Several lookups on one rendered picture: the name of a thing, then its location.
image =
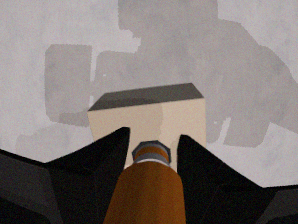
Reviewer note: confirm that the beige rectangular block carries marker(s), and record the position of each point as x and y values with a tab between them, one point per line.
154	115

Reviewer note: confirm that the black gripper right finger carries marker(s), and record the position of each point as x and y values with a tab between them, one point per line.
216	194

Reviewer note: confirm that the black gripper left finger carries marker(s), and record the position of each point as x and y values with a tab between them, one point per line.
75	189

